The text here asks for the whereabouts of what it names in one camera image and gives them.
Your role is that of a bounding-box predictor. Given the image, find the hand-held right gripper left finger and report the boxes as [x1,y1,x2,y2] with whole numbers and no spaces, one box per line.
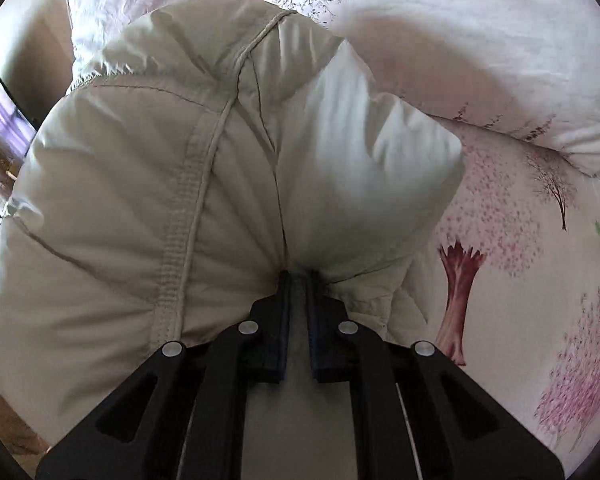
[35,269,294,480]

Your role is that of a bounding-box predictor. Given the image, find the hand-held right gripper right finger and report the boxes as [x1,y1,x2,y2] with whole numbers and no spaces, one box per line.
[307,269,566,480]

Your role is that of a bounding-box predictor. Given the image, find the white puffer jacket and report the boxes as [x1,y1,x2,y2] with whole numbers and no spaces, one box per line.
[0,0,467,480]

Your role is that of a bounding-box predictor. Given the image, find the pink tree print quilt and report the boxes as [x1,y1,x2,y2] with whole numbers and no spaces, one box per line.
[397,119,600,477]

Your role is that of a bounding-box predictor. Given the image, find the small white tree print pillow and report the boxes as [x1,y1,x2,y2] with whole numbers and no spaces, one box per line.
[264,0,600,177]

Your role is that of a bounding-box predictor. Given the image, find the large pink tree print pillow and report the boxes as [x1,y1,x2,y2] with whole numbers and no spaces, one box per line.
[62,0,272,81]

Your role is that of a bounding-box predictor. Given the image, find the black framed window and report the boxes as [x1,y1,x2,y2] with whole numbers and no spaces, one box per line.
[0,47,38,161]

